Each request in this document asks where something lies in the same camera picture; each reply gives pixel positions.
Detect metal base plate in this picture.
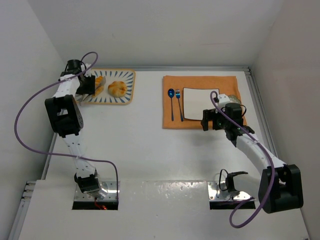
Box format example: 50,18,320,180
73,180,120,202
207,181,251,202

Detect blue metal spoon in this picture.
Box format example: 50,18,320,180
167,88,175,122

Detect orange cloth placemat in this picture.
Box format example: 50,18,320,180
162,75,242,130

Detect small floral sauce dish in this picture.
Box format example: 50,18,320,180
228,94,242,104

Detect blue metal fork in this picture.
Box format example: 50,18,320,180
175,89,184,122

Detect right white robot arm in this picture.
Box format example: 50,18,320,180
200,103,304,214

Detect white square plate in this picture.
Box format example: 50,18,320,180
182,87,220,121

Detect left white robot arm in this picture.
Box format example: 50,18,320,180
44,59,101,198

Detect blue patterned rectangular tray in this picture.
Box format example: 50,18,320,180
80,68,136,105

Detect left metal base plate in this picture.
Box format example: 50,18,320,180
73,180,120,202

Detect silver metal tongs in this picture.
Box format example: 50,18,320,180
77,76,107,105

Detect round golden bread roll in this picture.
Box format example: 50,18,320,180
108,81,128,98

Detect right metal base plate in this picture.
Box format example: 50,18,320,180
207,181,251,202

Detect orange striped croissant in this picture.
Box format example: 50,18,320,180
92,76,105,98

